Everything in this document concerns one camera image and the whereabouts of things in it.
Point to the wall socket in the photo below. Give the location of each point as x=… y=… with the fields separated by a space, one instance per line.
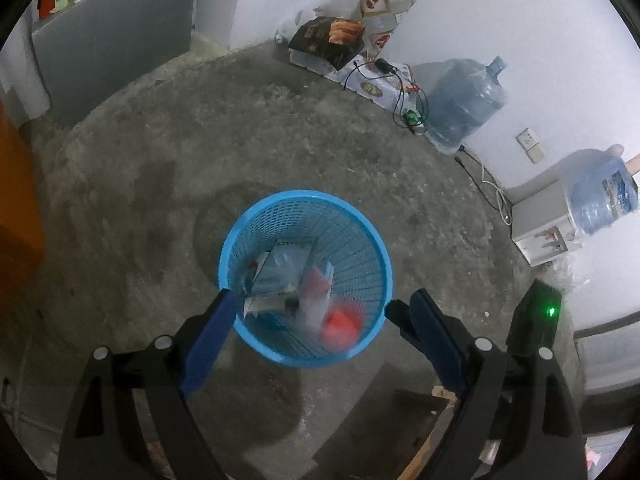
x=530 y=145

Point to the green label box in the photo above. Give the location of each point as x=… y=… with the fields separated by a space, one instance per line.
x=61 y=1

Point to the white cardboard box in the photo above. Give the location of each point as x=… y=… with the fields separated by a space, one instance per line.
x=370 y=87

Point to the patterned wall panel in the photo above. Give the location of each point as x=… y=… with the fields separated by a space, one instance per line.
x=395 y=0

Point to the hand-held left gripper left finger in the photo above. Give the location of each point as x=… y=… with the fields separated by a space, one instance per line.
x=215 y=335

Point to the white curtain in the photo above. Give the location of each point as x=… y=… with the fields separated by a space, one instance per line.
x=20 y=90

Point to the grey cabinet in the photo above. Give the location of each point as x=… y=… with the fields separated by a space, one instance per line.
x=115 y=45

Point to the clear plastic bag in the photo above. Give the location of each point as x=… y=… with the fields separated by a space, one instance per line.
x=570 y=275

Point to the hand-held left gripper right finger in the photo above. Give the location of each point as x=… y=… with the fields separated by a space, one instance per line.
x=440 y=345

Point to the white water dispenser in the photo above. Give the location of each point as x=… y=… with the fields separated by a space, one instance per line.
x=540 y=215

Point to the small green item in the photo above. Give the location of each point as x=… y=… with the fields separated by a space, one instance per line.
x=411 y=116

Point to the white plastic bag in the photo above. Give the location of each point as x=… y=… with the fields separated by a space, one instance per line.
x=295 y=22

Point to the labelled blue water jug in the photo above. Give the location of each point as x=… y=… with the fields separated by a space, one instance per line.
x=600 y=190

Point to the black snack box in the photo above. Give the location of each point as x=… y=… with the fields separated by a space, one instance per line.
x=325 y=42

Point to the red plastic cap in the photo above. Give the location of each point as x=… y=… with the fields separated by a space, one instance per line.
x=342 y=330

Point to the clear plastic wrapper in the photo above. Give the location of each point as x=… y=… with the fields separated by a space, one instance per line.
x=312 y=300

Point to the pale plastic packet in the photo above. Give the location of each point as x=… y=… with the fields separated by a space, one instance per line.
x=282 y=267

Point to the blue plastic mesh basket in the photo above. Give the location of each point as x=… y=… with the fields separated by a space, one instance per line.
x=350 y=240

